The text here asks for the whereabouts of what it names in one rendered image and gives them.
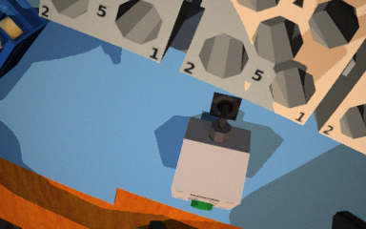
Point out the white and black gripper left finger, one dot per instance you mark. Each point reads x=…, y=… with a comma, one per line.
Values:
x=157, y=224

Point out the light blue bench mat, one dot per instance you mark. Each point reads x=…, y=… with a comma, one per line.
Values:
x=95, y=117

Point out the blue tube rack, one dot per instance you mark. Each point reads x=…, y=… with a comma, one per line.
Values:
x=28, y=20

